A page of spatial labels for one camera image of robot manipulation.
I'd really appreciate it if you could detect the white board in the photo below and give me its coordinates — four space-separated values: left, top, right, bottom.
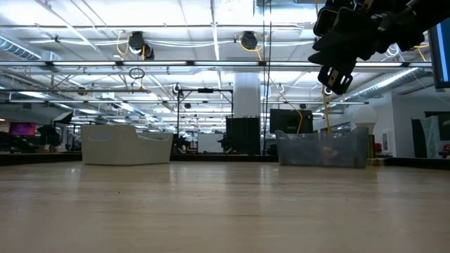
197 133 225 154

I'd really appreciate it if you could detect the black studio light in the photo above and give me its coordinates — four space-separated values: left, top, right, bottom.
52 110 75 124

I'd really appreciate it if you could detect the silver air duct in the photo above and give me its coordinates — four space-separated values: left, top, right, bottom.
344 68 432 103

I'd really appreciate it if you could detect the pink lit screen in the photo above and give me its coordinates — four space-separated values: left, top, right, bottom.
8 122 37 137

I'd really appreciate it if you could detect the hanging black cable loop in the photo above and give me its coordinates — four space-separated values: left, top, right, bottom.
128 66 146 80

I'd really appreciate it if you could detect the black background screen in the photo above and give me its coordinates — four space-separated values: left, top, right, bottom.
269 108 314 135

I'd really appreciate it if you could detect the computer monitor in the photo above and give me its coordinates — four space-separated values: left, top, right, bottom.
427 19 450 89

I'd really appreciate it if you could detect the white building column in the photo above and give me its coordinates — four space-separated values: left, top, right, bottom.
233 72 262 119

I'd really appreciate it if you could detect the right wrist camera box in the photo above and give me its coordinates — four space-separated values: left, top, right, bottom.
313 6 341 38

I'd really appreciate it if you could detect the grey plastic bin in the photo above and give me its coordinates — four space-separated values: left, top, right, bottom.
81 124 174 167

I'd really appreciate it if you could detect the yellow hanging power cable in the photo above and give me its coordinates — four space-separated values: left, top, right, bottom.
321 86 332 136

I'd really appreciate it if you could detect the translucent brown plastic bin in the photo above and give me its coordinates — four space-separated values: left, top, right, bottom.
275 126 370 169

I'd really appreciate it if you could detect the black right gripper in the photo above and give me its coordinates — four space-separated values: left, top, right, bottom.
308 5 425 95

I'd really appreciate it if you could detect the black ceiling cord reel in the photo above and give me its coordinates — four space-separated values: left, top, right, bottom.
240 30 259 51
127 30 155 60

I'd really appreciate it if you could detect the black cabinet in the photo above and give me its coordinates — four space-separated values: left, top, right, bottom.
225 117 262 156

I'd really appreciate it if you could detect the black background rig frame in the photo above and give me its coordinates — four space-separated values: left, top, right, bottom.
176 88 235 141

